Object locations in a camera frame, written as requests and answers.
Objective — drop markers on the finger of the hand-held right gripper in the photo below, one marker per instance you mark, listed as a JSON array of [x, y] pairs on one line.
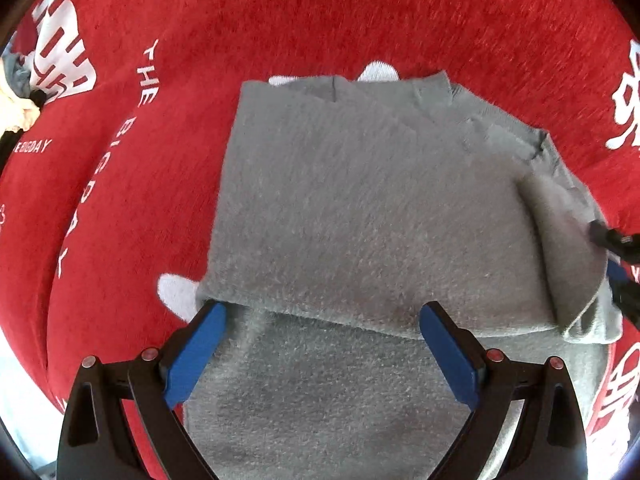
[[615, 240], [625, 287]]

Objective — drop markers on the grey-blue cloth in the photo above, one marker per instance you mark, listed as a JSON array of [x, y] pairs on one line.
[[20, 77]]

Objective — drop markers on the grey fleece garment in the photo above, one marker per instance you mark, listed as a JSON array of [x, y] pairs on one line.
[[360, 210]]

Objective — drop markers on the red printed blanket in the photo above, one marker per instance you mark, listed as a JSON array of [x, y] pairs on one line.
[[300, 20]]

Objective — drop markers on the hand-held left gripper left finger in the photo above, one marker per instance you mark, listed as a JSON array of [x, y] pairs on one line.
[[195, 355]]

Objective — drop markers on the cream cloth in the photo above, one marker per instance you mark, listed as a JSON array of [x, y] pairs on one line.
[[15, 110]]

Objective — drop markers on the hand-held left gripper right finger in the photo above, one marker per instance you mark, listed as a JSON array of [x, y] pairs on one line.
[[447, 355]]

